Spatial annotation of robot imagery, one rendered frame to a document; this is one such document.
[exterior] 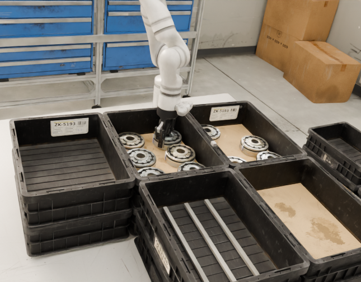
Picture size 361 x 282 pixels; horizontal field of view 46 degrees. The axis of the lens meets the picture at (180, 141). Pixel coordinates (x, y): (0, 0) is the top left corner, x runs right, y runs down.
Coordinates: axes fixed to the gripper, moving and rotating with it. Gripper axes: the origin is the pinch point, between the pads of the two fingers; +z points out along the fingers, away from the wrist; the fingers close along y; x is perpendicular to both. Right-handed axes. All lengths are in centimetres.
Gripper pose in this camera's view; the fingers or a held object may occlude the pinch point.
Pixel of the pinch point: (163, 141)
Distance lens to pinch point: 151.6
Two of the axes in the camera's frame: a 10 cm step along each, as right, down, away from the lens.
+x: 9.1, 3.1, -2.7
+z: -1.3, 8.4, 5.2
